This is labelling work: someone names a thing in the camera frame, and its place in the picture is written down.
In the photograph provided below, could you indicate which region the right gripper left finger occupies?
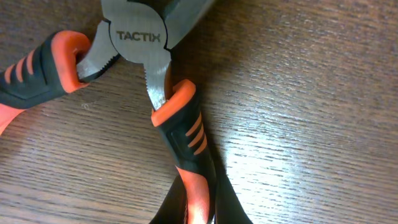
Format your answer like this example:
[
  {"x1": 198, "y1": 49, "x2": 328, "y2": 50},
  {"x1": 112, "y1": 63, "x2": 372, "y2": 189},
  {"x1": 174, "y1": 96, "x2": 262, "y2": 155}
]
[{"x1": 149, "y1": 175, "x2": 187, "y2": 224}]

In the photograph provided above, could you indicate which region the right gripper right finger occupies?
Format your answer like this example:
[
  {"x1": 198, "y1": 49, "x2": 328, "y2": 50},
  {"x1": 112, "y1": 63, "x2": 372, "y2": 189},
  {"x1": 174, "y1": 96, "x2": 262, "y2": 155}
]
[{"x1": 215, "y1": 174, "x2": 252, "y2": 224}]

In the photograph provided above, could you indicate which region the long nose pliers orange black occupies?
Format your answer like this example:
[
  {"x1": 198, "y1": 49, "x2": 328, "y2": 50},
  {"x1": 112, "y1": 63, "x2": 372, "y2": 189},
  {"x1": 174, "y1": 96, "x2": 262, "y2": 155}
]
[{"x1": 1, "y1": 1, "x2": 221, "y2": 223}]

